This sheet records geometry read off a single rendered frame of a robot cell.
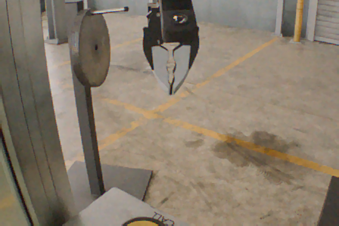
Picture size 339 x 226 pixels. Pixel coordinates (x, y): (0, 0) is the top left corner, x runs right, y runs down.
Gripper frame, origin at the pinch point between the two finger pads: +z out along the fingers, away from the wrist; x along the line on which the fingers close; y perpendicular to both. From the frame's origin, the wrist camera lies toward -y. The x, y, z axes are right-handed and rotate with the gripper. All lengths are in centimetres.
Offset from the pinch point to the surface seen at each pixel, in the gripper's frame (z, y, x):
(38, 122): -8.6, -26.5, 13.0
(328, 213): 16.5, -16.9, -24.9
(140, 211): 1.5, -26.3, 5.4
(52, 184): -2.3, -26.6, 13.0
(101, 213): 1.5, -26.4, 9.2
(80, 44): 6, 61, 27
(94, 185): 82, 74, 33
